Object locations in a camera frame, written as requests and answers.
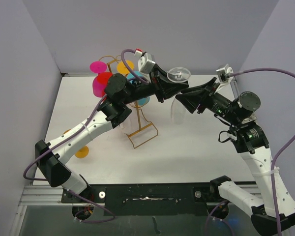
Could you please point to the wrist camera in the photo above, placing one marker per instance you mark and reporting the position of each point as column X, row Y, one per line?
column 146, row 61
column 224, row 76

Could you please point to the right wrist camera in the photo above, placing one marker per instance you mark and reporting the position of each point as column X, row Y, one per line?
column 224, row 76

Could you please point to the pink plastic wine glass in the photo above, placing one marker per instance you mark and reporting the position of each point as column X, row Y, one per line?
column 98, row 87

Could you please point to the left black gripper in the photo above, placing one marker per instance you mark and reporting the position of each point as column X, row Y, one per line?
column 164, row 87

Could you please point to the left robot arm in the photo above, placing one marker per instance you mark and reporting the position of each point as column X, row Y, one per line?
column 110, row 112

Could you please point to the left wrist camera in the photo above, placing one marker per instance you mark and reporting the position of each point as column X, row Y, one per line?
column 146, row 61

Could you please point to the red plastic wine glass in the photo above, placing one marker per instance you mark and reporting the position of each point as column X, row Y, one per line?
column 103, row 77

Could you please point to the orange plastic wine glass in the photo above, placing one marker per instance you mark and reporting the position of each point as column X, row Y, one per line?
column 82, row 153
column 122, row 69

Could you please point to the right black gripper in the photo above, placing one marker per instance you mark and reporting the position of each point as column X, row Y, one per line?
column 191, row 100

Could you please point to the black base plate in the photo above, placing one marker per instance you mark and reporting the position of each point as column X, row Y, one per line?
column 158, row 199

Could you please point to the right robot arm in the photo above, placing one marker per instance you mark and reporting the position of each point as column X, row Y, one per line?
column 274, row 212

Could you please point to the gold wire wine glass rack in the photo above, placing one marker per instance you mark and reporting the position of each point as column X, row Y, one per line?
column 142, row 124

